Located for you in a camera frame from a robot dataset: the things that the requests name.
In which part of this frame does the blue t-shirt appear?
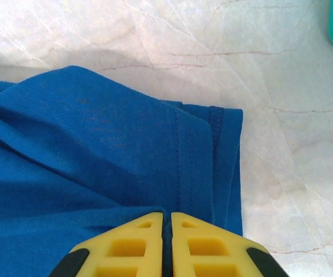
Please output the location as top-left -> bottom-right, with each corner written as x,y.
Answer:
0,65 -> 245,277

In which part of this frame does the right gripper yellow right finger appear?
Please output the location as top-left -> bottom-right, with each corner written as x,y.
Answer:
170,212 -> 287,277

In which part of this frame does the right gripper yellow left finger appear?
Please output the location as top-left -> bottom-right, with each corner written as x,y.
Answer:
49,212 -> 164,277

